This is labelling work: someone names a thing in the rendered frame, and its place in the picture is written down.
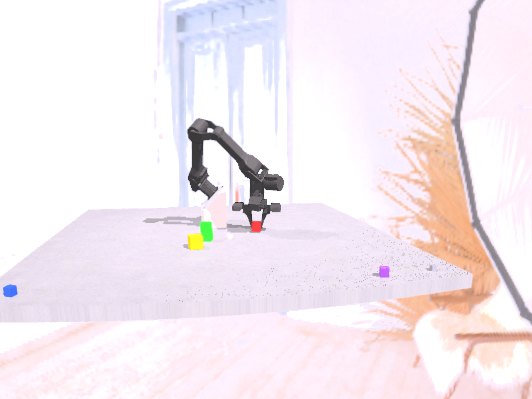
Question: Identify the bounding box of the green block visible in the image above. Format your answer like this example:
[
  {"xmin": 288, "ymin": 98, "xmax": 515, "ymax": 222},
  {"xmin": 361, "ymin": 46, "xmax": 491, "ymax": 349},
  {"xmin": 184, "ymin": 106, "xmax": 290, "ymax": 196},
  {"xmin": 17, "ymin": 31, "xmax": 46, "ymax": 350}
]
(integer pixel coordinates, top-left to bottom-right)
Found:
[
  {"xmin": 201, "ymin": 231, "xmax": 213, "ymax": 241},
  {"xmin": 201, "ymin": 221, "xmax": 212, "ymax": 233}
]

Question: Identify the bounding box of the yellow block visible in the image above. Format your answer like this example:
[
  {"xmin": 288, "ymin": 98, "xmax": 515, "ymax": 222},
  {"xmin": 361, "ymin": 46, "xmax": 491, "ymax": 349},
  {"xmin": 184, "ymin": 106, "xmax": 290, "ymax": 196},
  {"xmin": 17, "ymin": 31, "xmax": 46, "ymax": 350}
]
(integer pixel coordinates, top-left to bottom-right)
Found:
[{"xmin": 188, "ymin": 233, "xmax": 203, "ymax": 250}]

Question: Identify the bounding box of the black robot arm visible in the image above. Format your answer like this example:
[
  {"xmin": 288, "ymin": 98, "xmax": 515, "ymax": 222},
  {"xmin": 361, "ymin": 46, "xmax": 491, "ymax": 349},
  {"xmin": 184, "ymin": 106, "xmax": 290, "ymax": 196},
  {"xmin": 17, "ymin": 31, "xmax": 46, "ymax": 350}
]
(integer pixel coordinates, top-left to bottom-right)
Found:
[{"xmin": 187, "ymin": 118, "xmax": 284, "ymax": 212}]

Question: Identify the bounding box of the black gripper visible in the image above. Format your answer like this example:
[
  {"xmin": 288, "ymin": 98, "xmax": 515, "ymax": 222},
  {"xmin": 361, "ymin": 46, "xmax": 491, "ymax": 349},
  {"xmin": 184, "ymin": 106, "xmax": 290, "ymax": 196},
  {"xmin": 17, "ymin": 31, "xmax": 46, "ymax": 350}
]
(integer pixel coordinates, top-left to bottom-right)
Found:
[{"xmin": 232, "ymin": 189, "xmax": 281, "ymax": 229}]

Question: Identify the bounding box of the small blue block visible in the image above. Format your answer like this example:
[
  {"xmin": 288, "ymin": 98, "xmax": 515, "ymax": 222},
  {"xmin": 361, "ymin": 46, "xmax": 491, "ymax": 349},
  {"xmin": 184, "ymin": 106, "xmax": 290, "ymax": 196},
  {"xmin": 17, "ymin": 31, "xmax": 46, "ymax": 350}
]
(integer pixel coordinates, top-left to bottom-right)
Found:
[{"xmin": 3, "ymin": 285, "xmax": 17, "ymax": 297}]

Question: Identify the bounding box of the small purple cube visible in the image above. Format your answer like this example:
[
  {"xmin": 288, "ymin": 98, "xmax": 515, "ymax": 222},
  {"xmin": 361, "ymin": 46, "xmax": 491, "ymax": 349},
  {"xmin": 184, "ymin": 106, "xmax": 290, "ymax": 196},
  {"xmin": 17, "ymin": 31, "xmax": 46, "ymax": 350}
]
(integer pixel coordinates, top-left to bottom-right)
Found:
[{"xmin": 379, "ymin": 266, "xmax": 389, "ymax": 278}]

